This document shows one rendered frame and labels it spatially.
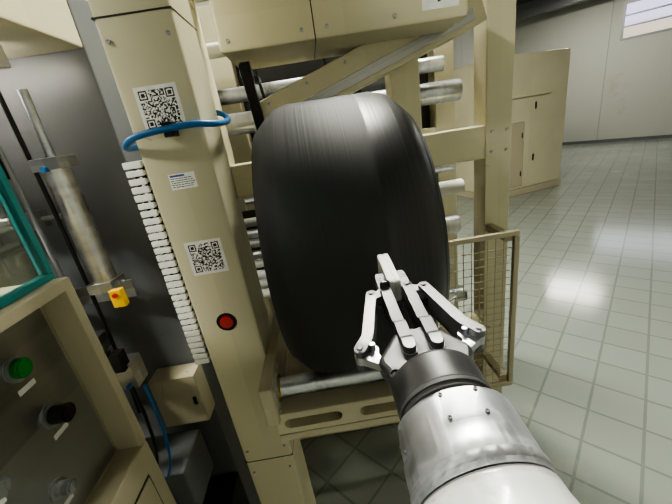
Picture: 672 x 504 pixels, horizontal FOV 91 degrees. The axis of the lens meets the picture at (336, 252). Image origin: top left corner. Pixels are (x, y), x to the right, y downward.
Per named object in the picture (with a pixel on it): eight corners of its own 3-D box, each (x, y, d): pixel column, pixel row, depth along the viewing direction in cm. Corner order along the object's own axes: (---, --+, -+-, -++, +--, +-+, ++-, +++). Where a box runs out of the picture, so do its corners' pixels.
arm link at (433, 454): (412, 477, 18) (387, 386, 23) (416, 550, 22) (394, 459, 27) (577, 448, 18) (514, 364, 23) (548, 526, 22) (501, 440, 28)
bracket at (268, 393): (267, 427, 72) (257, 392, 68) (282, 326, 109) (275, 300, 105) (282, 424, 72) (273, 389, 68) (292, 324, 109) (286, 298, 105)
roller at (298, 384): (278, 382, 79) (278, 401, 76) (274, 374, 75) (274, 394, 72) (422, 357, 79) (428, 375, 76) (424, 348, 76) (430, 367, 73)
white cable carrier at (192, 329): (195, 365, 79) (120, 163, 63) (201, 352, 84) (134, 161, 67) (213, 362, 79) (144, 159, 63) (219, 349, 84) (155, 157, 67)
